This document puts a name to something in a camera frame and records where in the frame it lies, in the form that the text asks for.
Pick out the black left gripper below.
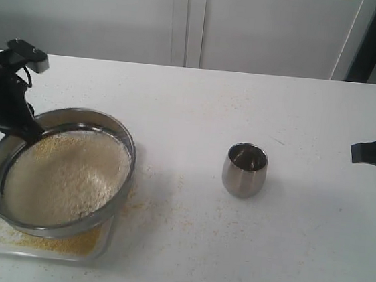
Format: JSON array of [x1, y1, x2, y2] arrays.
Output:
[[0, 48, 43, 145]]

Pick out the round stainless steel sieve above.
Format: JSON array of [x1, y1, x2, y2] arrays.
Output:
[[0, 108, 136, 238]]

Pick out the stainless steel cup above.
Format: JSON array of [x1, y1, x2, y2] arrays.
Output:
[[221, 142, 268, 199]]

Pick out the white rectangular plastic tray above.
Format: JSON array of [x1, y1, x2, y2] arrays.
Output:
[[0, 132, 132, 261]]

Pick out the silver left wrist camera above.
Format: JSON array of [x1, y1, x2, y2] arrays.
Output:
[[7, 38, 50, 74]]

